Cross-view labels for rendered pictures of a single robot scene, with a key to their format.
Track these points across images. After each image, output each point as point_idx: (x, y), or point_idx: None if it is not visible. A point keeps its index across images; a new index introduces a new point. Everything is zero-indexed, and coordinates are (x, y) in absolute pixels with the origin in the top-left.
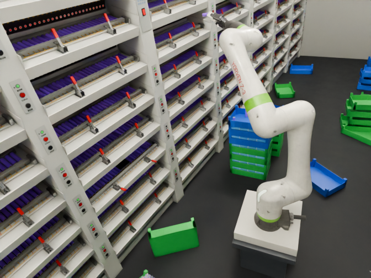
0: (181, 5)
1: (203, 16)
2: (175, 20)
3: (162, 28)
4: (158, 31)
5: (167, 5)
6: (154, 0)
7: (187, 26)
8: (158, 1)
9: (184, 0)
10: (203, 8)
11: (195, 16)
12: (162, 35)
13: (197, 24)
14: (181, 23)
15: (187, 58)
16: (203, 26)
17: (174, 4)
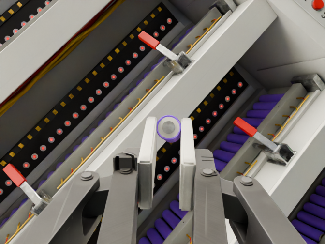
0: (134, 112)
1: (294, 50)
2: (205, 128)
3: (154, 196)
4: (146, 215)
5: (29, 188)
6: (67, 153)
7: (251, 121)
8: (73, 151)
9: (157, 75)
10: (254, 38)
11: (272, 65)
12: (155, 226)
13: (290, 88)
14: (232, 119)
15: (321, 228)
16: (314, 82)
17: (110, 128)
